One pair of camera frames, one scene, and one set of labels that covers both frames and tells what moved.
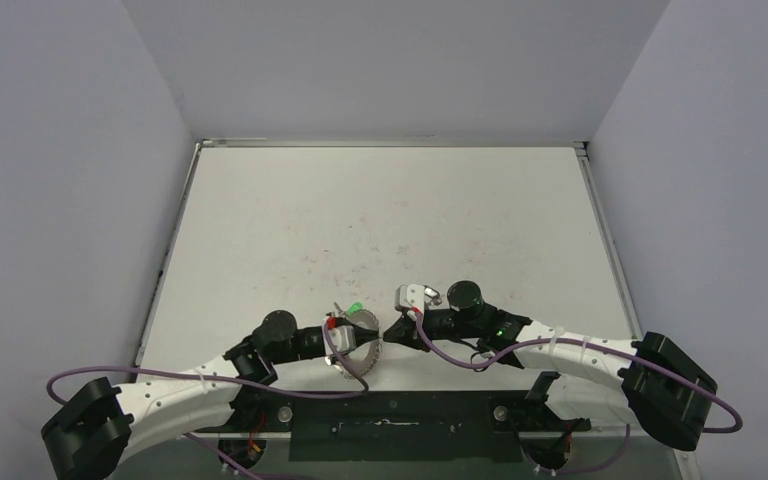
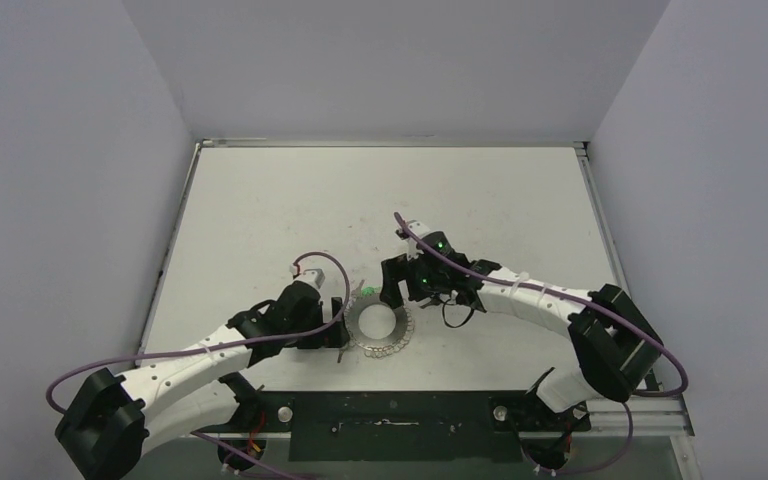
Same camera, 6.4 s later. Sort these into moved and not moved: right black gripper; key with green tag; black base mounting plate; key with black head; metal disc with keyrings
Moved: key with green tag; metal disc with keyrings; right black gripper
Not moved: key with black head; black base mounting plate
